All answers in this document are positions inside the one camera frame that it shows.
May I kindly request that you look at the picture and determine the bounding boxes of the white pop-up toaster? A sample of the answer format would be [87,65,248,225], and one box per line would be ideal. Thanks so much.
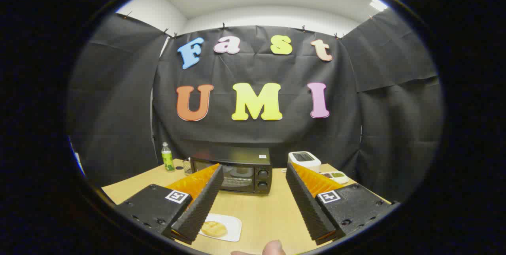
[288,151,321,173]

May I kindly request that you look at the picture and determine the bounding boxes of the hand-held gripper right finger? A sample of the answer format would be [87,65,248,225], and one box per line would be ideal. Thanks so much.
[285,162,400,246]

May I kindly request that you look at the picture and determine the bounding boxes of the black toaster oven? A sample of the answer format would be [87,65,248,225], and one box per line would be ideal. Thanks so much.
[190,147,273,194]

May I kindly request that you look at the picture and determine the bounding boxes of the white divided condiment dish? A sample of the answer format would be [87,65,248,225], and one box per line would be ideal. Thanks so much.
[321,171,349,185]

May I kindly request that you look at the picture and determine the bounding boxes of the green label plastic bottle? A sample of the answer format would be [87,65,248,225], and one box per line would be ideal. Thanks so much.
[161,142,175,172]

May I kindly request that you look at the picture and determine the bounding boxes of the round golden bread bun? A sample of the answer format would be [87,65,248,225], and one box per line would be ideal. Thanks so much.
[201,221,228,238]

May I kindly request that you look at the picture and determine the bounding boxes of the white rectangular plate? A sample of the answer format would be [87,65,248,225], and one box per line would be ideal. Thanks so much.
[198,213,242,242]

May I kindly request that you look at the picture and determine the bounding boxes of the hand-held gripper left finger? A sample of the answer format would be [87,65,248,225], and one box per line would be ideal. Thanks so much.
[115,163,224,245]

